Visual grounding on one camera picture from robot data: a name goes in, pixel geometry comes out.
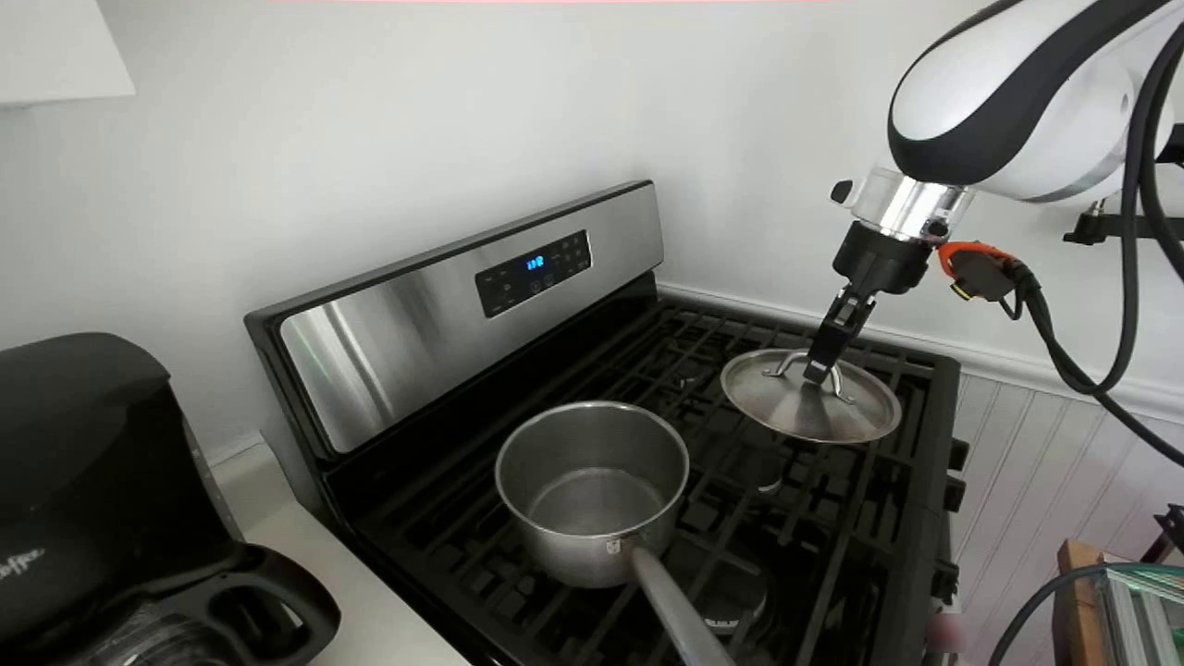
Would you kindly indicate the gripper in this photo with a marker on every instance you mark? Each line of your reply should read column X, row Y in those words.
column 881, row 259

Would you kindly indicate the silver pot lid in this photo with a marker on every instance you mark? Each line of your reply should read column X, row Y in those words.
column 814, row 407

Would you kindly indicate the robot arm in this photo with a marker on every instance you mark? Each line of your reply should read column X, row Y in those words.
column 1008, row 83

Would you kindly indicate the stove knob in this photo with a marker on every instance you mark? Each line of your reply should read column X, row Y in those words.
column 944, row 583
column 955, row 495
column 959, row 455

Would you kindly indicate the stove burner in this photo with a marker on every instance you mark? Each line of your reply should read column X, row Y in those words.
column 733, row 606
column 762, row 472

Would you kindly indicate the black and steel stove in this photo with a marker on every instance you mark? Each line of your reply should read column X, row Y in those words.
column 444, row 324

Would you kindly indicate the wooden board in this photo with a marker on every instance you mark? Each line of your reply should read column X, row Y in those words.
column 1076, row 601

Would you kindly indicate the silver saucepan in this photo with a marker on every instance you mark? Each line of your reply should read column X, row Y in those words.
column 592, row 546

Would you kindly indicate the glass coffee carafe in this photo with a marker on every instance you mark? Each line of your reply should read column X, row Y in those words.
column 250, row 606

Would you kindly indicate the black coffee maker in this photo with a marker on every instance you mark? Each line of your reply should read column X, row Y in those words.
column 102, row 481

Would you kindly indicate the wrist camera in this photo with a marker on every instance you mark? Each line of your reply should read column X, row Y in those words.
column 979, row 270

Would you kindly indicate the black metal bracket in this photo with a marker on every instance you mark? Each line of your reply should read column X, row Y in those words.
column 1105, row 227

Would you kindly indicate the white wall cabinet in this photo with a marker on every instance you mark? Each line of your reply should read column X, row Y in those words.
column 55, row 46

